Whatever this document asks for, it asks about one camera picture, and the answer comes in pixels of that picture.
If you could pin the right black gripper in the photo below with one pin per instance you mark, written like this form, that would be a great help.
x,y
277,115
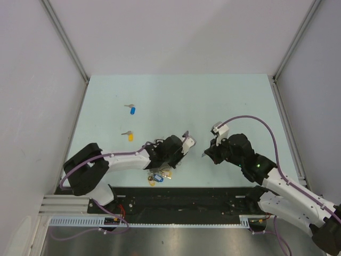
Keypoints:
x,y
212,151

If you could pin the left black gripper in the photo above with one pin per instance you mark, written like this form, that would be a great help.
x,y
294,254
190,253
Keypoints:
x,y
180,154

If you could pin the red-handled metal key holder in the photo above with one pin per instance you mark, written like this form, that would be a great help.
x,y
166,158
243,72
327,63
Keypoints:
x,y
163,168

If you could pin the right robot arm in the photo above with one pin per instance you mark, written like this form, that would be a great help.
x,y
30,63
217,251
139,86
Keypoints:
x,y
279,194

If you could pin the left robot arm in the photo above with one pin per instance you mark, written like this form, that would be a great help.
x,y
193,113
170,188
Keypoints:
x,y
85,172

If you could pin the blue tag on holder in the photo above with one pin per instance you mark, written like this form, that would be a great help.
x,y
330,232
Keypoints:
x,y
156,178

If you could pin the key with yellow tag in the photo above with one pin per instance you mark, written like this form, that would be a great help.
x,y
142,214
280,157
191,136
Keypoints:
x,y
130,135

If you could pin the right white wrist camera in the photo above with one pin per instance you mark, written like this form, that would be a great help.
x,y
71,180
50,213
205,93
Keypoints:
x,y
220,131

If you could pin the right aluminium corner post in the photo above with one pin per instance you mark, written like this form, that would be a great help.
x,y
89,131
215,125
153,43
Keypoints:
x,y
309,16

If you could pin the aluminium corner post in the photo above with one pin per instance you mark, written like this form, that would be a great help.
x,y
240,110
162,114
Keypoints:
x,y
59,28
309,16

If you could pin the left aluminium corner post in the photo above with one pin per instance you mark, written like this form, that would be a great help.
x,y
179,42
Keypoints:
x,y
59,28

